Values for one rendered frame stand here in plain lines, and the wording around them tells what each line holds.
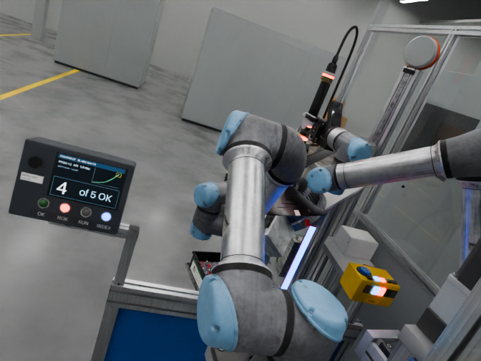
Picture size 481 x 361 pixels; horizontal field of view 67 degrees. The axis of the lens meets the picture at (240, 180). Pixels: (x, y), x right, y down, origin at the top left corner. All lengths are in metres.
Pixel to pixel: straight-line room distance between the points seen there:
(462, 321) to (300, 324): 0.24
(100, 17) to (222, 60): 2.91
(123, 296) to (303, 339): 0.68
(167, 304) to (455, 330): 0.83
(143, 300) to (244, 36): 5.96
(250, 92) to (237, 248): 6.29
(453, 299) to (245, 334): 0.38
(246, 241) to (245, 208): 0.07
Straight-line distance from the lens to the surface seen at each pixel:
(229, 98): 6.88
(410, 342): 0.81
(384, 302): 1.41
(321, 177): 1.04
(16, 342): 2.19
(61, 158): 0.99
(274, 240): 1.45
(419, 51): 2.04
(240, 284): 0.63
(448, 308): 0.79
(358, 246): 1.92
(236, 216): 0.71
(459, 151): 0.97
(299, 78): 7.06
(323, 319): 0.66
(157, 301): 1.22
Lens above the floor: 1.62
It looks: 19 degrees down
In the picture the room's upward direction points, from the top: 21 degrees clockwise
